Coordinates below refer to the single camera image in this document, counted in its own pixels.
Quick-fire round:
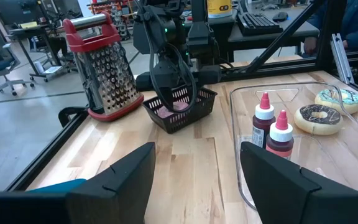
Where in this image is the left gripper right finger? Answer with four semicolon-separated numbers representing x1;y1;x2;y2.
240;141;358;224

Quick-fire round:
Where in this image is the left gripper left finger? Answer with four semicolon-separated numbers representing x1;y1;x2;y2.
65;142;157;224

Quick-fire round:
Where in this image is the pink dye bottle white cap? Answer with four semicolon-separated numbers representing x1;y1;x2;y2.
252;91;275;149
265;110;294;160

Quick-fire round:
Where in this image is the green frosted donut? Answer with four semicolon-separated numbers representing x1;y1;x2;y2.
314;88;358;115

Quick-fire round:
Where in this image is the black slotted plastic basket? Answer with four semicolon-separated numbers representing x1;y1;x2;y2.
142;85;219;134

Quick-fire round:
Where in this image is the clear plastic bin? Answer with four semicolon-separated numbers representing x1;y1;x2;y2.
228;81;358;212

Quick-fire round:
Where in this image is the teal plastic bin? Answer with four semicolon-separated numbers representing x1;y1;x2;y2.
26;178;87;193

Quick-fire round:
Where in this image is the yellow-lidded wipes canister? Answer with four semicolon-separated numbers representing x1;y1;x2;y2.
206;0;233;19

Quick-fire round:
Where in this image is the parts shelf rack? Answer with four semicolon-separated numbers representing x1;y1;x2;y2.
87;0;136;41

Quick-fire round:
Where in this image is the computer keyboard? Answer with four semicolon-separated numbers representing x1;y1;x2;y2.
235;11;284;37

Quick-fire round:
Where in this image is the black computer mouse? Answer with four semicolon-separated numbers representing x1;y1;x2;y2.
272;11;290;22

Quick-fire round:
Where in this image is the grey desk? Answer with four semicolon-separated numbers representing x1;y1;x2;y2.
181;12;321;63

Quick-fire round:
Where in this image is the silver aluminium extrusion bar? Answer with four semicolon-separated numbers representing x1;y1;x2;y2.
330;32;355;85

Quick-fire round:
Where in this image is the black cart table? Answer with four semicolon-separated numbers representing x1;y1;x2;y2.
7;23;63;83

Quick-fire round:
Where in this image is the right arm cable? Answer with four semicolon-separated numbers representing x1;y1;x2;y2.
147;18;198;113

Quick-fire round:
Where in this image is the red-handled metal box grater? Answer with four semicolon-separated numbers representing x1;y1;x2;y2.
62;11;145;123

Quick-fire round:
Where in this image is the black aluminium table frame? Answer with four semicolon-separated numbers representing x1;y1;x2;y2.
4;0;358;192

